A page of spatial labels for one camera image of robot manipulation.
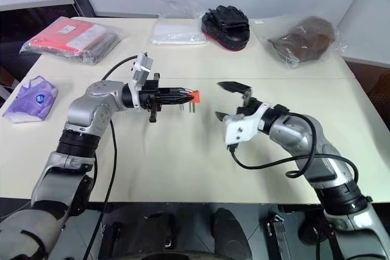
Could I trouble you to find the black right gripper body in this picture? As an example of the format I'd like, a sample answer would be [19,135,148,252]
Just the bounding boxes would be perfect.
[236,86,260,118]

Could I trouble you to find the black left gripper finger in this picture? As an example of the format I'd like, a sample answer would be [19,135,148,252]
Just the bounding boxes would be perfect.
[158,87,196,97]
[158,96,196,105]

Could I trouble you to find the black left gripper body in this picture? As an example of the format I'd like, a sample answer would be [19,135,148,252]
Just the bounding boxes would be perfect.
[139,72,161,123]

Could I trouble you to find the black glove with red edge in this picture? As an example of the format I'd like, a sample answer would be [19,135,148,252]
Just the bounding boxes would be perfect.
[200,5,252,52]

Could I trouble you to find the clear bag with white sheet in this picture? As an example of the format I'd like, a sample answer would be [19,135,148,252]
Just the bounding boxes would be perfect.
[147,0,207,46]

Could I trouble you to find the brown item in clear bag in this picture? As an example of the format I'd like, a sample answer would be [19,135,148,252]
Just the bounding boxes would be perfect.
[266,15,348,69]

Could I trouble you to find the red white bagged package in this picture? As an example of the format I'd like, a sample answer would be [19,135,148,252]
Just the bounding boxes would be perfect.
[18,16,126,66]

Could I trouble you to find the purple plastic packet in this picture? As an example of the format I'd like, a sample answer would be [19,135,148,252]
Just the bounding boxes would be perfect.
[2,75,59,124]

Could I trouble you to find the black upright bar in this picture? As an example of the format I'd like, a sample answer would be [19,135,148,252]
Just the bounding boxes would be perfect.
[263,212,289,260]

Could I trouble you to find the dark rounded shape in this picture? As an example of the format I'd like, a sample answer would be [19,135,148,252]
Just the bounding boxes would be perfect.
[297,208,330,246]

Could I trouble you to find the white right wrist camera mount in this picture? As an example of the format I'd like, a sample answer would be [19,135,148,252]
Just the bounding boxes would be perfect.
[224,103,272,147]

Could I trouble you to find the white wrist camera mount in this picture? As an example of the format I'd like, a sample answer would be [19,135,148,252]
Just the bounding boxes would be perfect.
[224,103,272,147]
[127,53,153,93]

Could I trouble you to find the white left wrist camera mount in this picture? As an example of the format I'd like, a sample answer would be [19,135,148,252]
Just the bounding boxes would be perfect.
[127,53,153,93]

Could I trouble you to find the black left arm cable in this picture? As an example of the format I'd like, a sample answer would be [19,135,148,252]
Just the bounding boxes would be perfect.
[81,55,140,260]

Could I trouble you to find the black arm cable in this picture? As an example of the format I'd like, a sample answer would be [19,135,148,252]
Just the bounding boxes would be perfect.
[227,110,359,181]
[81,55,140,260]

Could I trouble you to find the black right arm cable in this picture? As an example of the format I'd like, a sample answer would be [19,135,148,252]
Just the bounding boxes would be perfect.
[227,110,359,181]

